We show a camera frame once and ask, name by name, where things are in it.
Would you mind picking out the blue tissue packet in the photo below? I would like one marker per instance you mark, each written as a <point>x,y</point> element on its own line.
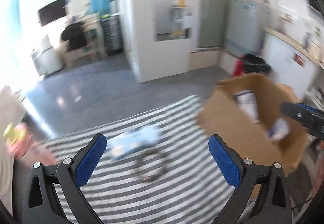
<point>131,141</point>

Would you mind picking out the grey checkered tablecloth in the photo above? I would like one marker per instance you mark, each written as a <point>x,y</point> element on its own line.
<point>126,193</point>

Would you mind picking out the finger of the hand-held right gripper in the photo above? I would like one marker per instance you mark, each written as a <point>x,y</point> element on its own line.
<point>308,109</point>
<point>291,110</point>

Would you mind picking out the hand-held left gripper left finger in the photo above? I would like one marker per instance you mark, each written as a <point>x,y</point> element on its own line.
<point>91,160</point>

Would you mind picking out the white vanity desk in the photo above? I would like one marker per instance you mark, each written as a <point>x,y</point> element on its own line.
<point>95,26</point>

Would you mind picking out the grey drawer unit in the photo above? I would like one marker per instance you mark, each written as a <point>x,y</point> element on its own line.
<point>112,35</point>

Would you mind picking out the round white mirror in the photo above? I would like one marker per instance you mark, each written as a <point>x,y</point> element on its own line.
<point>79,3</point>

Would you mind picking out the white mini fridge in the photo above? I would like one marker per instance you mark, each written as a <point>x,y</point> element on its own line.
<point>49,56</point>

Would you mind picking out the white star plush toy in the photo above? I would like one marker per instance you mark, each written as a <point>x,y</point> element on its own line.
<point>279,129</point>

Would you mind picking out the black bag on chair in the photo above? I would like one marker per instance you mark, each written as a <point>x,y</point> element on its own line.
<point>74,35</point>

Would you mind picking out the white side cabinet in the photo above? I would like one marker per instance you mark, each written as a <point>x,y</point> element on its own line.
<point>283,67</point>

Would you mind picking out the white sofa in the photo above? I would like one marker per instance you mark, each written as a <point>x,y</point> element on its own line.
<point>8,117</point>

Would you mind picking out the patterned tissue pack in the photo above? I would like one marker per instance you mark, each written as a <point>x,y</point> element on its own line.
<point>248,106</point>

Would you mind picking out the pink water bottle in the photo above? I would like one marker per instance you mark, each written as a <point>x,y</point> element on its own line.
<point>20,145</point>

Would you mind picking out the white wardrobe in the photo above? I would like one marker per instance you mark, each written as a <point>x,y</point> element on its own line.
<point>141,11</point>

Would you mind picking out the grey tall fridge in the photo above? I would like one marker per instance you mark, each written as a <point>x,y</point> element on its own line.
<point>217,6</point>

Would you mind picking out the black and red bag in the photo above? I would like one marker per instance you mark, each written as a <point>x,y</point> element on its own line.
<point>253,64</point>

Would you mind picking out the black television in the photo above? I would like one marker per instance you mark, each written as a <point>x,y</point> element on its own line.
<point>52,11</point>

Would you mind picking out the wooden chair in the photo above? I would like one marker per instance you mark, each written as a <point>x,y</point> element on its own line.
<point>81,55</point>

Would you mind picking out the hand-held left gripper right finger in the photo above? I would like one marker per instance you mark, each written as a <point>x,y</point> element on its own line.
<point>225,163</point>

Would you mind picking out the cardboard box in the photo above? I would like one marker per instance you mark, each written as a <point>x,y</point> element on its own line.
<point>227,122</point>

